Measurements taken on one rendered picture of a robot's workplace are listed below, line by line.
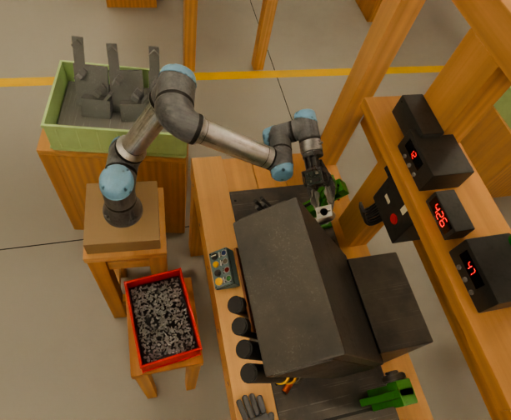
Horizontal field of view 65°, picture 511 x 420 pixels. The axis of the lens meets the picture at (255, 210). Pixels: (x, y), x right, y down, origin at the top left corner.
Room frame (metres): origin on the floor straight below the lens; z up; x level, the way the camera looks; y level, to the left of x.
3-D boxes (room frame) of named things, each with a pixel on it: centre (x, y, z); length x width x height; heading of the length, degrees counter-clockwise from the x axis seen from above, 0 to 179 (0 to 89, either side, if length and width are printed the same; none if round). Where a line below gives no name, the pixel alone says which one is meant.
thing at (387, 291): (0.54, -0.48, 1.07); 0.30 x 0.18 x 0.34; 27
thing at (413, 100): (0.94, -0.37, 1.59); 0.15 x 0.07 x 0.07; 27
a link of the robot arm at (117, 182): (0.72, 0.50, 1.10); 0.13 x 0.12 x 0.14; 16
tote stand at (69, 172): (1.29, 0.80, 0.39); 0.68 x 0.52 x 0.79; 107
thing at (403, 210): (0.77, -0.44, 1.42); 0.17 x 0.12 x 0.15; 27
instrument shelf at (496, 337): (0.70, -0.54, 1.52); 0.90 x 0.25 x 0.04; 27
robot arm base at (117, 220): (0.71, 0.50, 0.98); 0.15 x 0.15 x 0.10
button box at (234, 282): (0.61, 0.05, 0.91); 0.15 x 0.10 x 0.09; 27
